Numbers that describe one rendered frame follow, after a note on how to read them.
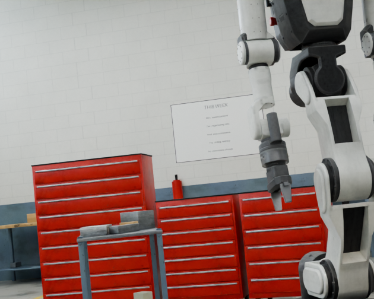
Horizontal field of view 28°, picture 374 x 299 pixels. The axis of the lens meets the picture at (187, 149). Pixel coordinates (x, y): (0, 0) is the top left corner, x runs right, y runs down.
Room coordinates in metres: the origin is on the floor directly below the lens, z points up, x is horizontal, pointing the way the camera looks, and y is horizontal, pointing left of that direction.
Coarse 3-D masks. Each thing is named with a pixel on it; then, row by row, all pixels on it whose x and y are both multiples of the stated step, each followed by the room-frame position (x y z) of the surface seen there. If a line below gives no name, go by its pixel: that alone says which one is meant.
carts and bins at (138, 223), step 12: (132, 216) 4.83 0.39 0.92; (144, 216) 4.82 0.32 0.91; (84, 228) 4.45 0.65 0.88; (96, 228) 4.44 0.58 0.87; (108, 228) 4.51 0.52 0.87; (120, 228) 4.46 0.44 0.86; (132, 228) 4.56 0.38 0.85; (144, 228) 4.81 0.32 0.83; (156, 228) 4.39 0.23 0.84; (84, 240) 4.33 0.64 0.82; (84, 252) 5.09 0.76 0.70; (84, 264) 4.34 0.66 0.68; (156, 264) 5.15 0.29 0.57; (84, 276) 4.34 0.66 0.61; (156, 276) 5.14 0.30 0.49; (84, 288) 4.34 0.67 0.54; (156, 288) 5.14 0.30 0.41
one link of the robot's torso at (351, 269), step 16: (320, 176) 2.32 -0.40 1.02; (320, 192) 2.34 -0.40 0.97; (320, 208) 2.36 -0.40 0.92; (336, 208) 2.32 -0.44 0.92; (352, 208) 2.35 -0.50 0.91; (368, 208) 2.34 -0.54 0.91; (336, 224) 2.32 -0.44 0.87; (352, 224) 2.38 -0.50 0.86; (368, 224) 2.35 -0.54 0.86; (336, 240) 2.38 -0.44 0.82; (352, 240) 2.42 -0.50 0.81; (368, 240) 2.36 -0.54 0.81; (336, 256) 2.40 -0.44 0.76; (352, 256) 2.42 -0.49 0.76; (368, 256) 2.39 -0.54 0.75; (336, 272) 2.41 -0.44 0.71; (352, 272) 2.40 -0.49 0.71; (368, 272) 2.43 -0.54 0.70; (336, 288) 2.41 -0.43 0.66; (352, 288) 2.42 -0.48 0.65; (368, 288) 2.43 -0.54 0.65
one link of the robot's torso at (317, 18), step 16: (272, 0) 2.51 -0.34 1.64; (288, 0) 2.40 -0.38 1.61; (304, 0) 2.38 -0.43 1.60; (320, 0) 2.38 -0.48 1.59; (336, 0) 2.39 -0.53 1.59; (352, 0) 2.44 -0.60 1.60; (272, 16) 2.63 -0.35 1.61; (288, 16) 2.42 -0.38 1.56; (304, 16) 2.39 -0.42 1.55; (320, 16) 2.38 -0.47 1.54; (336, 16) 2.39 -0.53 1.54; (288, 32) 2.46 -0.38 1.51; (304, 32) 2.40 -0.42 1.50; (320, 32) 2.40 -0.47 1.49; (336, 32) 2.41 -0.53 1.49; (288, 48) 2.54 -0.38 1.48
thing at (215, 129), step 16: (240, 96) 11.01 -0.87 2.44; (176, 112) 11.24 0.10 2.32; (192, 112) 11.18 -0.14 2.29; (208, 112) 11.12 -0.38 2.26; (224, 112) 11.07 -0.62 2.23; (240, 112) 11.01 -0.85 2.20; (176, 128) 11.24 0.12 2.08; (192, 128) 11.19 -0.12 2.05; (208, 128) 11.13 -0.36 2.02; (224, 128) 11.07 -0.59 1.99; (240, 128) 11.02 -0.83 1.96; (176, 144) 11.25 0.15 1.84; (192, 144) 11.19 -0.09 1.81; (208, 144) 11.14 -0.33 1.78; (224, 144) 11.08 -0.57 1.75; (240, 144) 11.03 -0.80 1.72; (256, 144) 10.97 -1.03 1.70; (176, 160) 11.26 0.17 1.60; (192, 160) 11.20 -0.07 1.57
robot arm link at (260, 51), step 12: (252, 48) 2.38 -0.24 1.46; (264, 48) 2.39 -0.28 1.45; (276, 48) 2.39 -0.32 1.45; (252, 60) 2.39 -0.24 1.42; (264, 60) 2.40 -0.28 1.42; (276, 60) 2.41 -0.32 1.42; (252, 72) 2.41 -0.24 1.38; (264, 72) 2.41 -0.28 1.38; (252, 84) 2.42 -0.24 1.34; (264, 84) 2.40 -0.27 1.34
